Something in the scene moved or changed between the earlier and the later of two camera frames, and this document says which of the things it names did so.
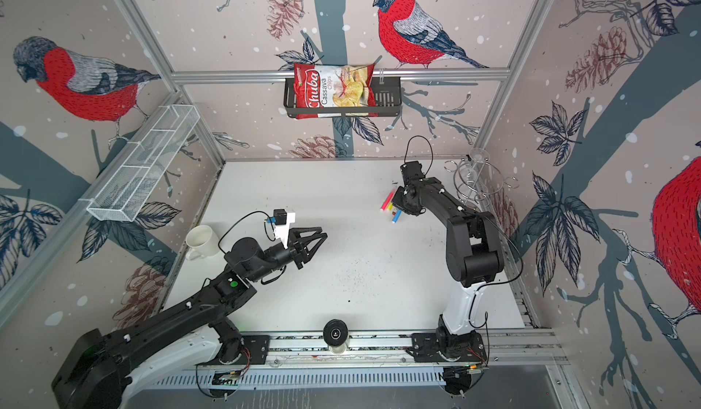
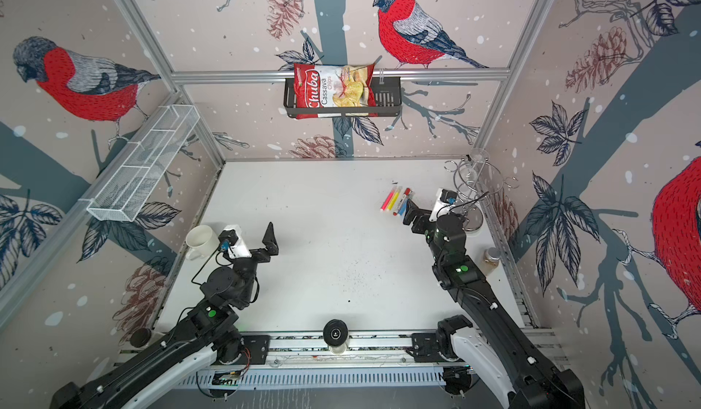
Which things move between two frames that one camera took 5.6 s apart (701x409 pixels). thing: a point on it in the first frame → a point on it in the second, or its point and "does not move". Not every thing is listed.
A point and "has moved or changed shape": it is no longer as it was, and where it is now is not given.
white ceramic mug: [203, 242] does not move
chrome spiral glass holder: [476, 177] does not move
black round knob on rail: [335, 332] does not move
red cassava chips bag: [330, 86] does not move
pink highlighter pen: [387, 200] does not move
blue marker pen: [396, 216] has moved or changed shape
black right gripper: [395, 197] → [413, 213]
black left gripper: [297, 251] → [269, 242]
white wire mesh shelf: [145, 164] does not move
